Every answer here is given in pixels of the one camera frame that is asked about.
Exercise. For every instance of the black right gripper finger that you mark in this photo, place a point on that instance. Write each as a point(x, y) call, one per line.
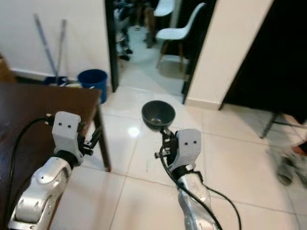
point(171, 135)
point(164, 136)

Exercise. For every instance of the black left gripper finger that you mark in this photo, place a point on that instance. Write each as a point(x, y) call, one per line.
point(95, 135)

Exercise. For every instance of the dark wooden table leg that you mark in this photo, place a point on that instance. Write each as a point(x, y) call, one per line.
point(103, 143)

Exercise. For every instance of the blue bucket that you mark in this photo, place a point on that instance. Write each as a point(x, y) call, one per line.
point(92, 82)

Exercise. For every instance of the grey mop pole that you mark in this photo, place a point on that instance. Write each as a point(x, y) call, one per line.
point(45, 45)
point(61, 45)

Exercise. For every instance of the black metal furniture leg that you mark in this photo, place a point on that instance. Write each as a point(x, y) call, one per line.
point(271, 124)

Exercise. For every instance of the white chair with wooden legs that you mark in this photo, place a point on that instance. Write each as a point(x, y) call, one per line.
point(165, 6)
point(177, 32)

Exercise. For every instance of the brown cardboard box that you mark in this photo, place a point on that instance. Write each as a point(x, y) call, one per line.
point(6, 71)

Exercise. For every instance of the person's grey shoe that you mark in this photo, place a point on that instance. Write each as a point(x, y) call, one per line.
point(290, 167)

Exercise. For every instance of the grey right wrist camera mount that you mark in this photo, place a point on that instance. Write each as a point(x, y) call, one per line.
point(188, 143)

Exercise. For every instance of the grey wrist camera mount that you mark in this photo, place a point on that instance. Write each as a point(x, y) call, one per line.
point(188, 143)
point(66, 132)

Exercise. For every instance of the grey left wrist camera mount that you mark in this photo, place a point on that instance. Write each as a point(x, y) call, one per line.
point(66, 132)

